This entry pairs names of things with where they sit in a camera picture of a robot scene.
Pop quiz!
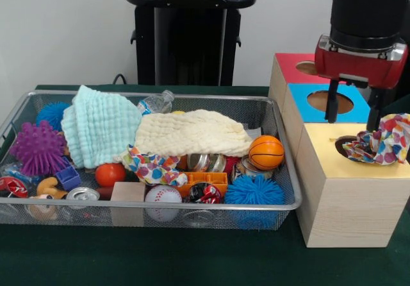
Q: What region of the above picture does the purple spiky ball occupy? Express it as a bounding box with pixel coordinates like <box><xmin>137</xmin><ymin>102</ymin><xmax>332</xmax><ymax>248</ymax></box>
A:
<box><xmin>9</xmin><ymin>121</ymin><xmax>68</xmax><ymax>178</ymax></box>

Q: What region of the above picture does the white toy baseball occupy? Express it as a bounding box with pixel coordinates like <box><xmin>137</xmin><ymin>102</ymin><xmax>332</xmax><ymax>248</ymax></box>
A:
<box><xmin>144</xmin><ymin>185</ymin><xmax>183</xmax><ymax>222</ymax></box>

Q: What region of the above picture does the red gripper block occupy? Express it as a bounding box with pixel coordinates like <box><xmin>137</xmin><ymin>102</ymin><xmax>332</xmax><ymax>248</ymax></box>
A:
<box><xmin>314</xmin><ymin>40</ymin><xmax>409</xmax><ymax>133</ymax></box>

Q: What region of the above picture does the orange toy basketball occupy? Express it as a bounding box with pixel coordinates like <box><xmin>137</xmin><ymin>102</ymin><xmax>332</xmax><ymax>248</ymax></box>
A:
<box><xmin>249</xmin><ymin>135</ymin><xmax>285</xmax><ymax>171</ymax></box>

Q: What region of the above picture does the orange-red ball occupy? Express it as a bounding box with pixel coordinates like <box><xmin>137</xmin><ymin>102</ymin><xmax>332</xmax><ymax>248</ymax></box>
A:
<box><xmin>95</xmin><ymin>162</ymin><xmax>127</xmax><ymax>188</ymax></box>

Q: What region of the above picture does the dark green tablecloth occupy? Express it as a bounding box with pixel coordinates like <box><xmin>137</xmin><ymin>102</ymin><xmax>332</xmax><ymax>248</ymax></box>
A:
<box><xmin>0</xmin><ymin>85</ymin><xmax>410</xmax><ymax>286</ymax></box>

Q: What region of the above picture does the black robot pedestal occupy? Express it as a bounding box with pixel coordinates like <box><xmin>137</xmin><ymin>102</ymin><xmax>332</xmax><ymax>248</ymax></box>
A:
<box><xmin>124</xmin><ymin>0</ymin><xmax>257</xmax><ymax>87</ymax></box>

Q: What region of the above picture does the mint green cloth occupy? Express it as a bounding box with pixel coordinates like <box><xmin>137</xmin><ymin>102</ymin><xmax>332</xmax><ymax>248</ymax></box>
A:
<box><xmin>60</xmin><ymin>85</ymin><xmax>144</xmax><ymax>169</ymax></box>

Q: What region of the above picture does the silver mesh bin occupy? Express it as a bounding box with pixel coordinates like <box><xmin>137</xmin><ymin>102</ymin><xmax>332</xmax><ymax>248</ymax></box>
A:
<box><xmin>0</xmin><ymin>90</ymin><xmax>304</xmax><ymax>231</ymax></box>

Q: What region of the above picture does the cream cloth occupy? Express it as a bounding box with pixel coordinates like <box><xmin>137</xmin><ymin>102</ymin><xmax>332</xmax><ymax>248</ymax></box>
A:
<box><xmin>112</xmin><ymin>108</ymin><xmax>254</xmax><ymax>171</ymax></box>

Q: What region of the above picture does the wooden three-hole sorting box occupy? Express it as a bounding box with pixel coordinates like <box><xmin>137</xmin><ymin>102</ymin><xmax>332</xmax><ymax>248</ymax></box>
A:
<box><xmin>268</xmin><ymin>53</ymin><xmax>410</xmax><ymax>248</ymax></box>

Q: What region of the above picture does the polka-dot paper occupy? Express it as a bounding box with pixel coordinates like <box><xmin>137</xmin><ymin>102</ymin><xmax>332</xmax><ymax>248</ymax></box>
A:
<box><xmin>341</xmin><ymin>112</ymin><xmax>410</xmax><ymax>165</ymax></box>
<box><xmin>127</xmin><ymin>144</ymin><xmax>188</xmax><ymax>186</ymax></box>

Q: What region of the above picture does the plain wooden block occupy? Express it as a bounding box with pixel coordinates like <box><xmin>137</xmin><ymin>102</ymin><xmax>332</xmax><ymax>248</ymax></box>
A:
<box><xmin>110</xmin><ymin>181</ymin><xmax>147</xmax><ymax>226</ymax></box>

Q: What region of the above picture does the blue fuzzy ball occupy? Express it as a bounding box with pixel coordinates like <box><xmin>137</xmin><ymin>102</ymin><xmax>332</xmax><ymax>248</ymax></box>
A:
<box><xmin>224</xmin><ymin>174</ymin><xmax>286</xmax><ymax>229</ymax></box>
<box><xmin>35</xmin><ymin>102</ymin><xmax>70</xmax><ymax>131</ymax></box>

